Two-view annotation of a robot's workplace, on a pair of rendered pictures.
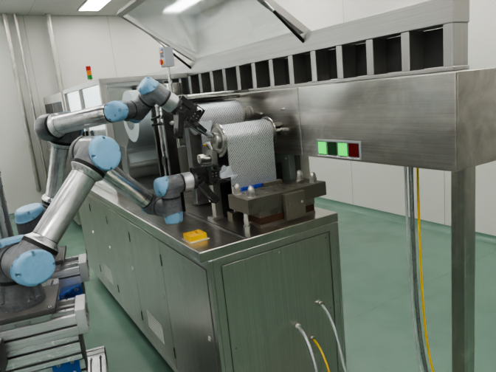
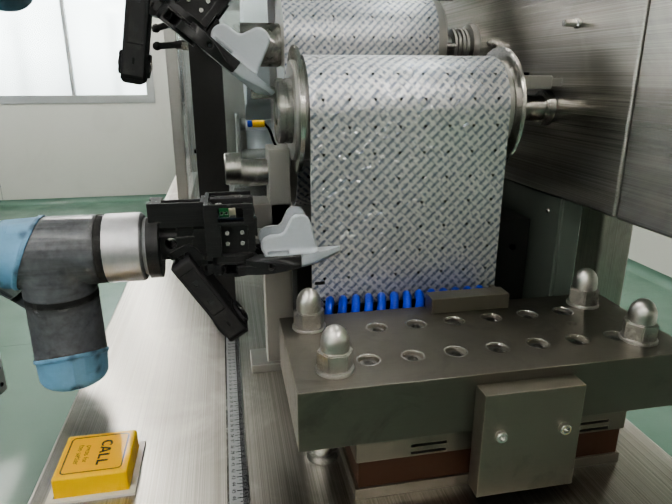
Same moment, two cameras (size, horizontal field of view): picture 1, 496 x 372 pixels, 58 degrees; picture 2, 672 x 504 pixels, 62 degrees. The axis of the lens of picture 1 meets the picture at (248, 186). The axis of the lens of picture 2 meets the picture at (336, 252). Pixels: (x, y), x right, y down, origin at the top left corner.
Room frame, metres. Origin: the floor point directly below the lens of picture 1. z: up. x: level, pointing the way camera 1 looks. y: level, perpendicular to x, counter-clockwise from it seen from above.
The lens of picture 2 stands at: (1.30, -0.16, 1.29)
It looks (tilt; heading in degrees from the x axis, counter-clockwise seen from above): 18 degrees down; 19
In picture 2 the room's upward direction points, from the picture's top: straight up
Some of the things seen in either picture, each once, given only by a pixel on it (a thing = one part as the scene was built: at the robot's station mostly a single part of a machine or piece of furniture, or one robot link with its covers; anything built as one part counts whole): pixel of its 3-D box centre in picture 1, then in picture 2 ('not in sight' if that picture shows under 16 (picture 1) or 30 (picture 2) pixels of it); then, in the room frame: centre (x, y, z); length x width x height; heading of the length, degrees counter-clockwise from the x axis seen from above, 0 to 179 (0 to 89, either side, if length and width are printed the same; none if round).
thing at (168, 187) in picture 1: (169, 186); (54, 254); (1.74, 0.31, 1.11); 0.11 x 0.08 x 0.09; 120
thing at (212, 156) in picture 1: (212, 185); (266, 261); (1.94, 0.16, 1.05); 0.06 x 0.05 x 0.31; 121
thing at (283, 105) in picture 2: (215, 140); (284, 111); (1.92, 0.12, 1.25); 0.07 x 0.02 x 0.07; 31
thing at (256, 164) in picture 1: (253, 167); (408, 230); (1.94, -0.03, 1.11); 0.23 x 0.01 x 0.18; 121
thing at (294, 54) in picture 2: (218, 140); (294, 110); (1.93, 0.11, 1.25); 0.15 x 0.01 x 0.15; 31
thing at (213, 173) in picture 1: (204, 176); (205, 236); (1.82, 0.17, 1.12); 0.12 x 0.08 x 0.09; 120
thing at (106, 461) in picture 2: (195, 235); (97, 462); (1.67, 0.23, 0.91); 0.07 x 0.07 x 0.02; 31
